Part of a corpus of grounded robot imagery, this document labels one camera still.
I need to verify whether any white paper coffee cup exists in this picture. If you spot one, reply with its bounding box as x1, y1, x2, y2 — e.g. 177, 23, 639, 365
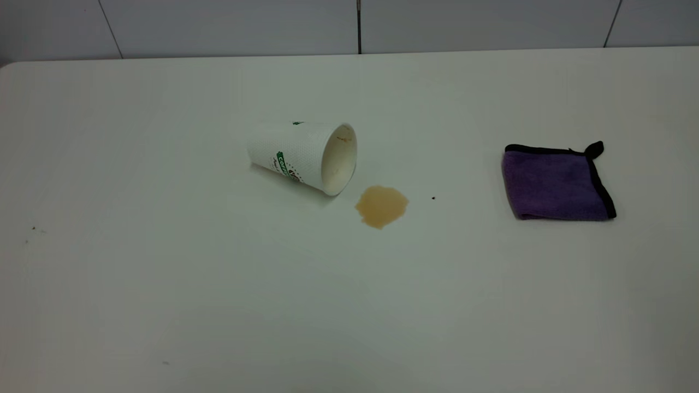
247, 121, 358, 197

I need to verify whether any purple cloth with black trim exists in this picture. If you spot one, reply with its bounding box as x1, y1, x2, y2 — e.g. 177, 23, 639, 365
502, 141, 618, 222

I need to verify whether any brown coffee spill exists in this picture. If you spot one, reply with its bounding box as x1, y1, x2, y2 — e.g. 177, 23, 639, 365
354, 185, 410, 230

